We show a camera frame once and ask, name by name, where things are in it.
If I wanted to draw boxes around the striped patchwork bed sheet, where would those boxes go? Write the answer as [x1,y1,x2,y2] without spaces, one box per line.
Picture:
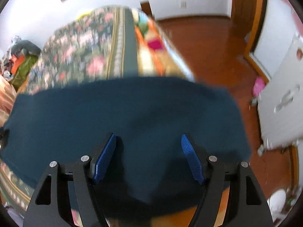
[131,8,195,82]

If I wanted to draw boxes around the brown wooden door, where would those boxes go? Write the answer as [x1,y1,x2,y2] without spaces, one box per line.
[231,0,267,52]

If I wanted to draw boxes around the white sliding wardrobe door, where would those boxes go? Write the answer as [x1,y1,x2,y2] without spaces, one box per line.
[244,0,302,82]

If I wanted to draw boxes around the grey neck pillow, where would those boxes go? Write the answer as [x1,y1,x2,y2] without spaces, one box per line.
[11,40,41,56]

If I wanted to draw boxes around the white drawer cabinet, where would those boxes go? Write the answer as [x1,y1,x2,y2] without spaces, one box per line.
[257,36,302,156]

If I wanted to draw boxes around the pink orange curtain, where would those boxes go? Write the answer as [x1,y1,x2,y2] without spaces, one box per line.
[0,75,17,127]

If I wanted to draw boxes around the orange red box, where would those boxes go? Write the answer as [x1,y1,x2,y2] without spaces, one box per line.
[11,55,25,74]

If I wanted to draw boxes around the pink toy on floor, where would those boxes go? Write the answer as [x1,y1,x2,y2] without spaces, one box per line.
[252,76,266,97]

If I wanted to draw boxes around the floral bedspread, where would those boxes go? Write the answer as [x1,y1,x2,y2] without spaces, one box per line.
[1,6,139,215]

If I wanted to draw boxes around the white wall socket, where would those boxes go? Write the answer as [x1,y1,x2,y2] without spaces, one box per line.
[180,1,186,8]

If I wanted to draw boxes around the dark teal fleece pants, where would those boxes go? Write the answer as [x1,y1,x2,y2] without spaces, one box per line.
[1,77,251,218]

